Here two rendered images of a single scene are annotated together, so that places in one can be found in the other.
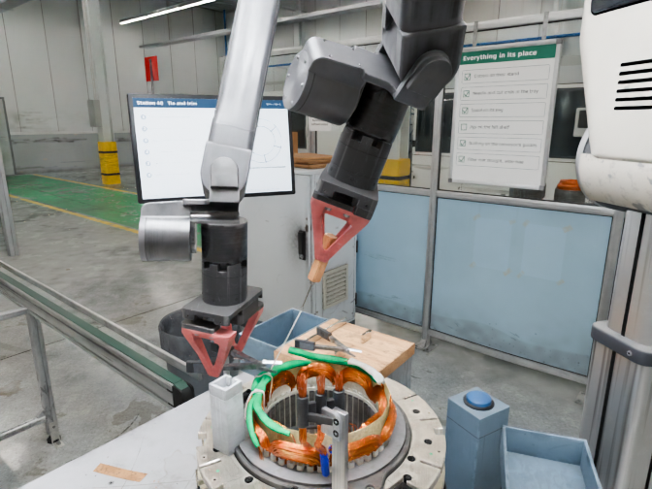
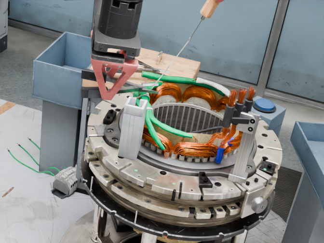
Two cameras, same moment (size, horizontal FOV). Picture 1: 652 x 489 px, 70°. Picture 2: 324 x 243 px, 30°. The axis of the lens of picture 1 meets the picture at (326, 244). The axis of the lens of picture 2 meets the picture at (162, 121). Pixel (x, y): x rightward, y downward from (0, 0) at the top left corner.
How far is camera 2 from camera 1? 49 cm
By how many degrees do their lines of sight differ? 30
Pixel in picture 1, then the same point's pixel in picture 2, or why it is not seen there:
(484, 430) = (271, 128)
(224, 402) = (141, 117)
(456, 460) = not seen: hidden behind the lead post
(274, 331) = (54, 56)
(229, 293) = (132, 28)
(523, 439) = (308, 129)
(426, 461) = (270, 147)
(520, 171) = not seen: outside the picture
